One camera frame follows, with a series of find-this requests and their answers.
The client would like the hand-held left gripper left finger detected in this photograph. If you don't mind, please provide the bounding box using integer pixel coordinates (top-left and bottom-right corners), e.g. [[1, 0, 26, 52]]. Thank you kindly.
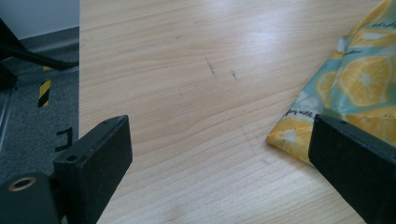
[[52, 114, 134, 224]]

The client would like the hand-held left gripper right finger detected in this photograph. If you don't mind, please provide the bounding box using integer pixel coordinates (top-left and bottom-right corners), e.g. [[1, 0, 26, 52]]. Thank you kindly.
[[307, 113, 396, 224]]

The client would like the lemon print teal garment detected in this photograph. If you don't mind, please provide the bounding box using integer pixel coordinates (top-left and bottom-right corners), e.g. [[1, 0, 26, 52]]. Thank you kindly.
[[266, 0, 396, 166]]

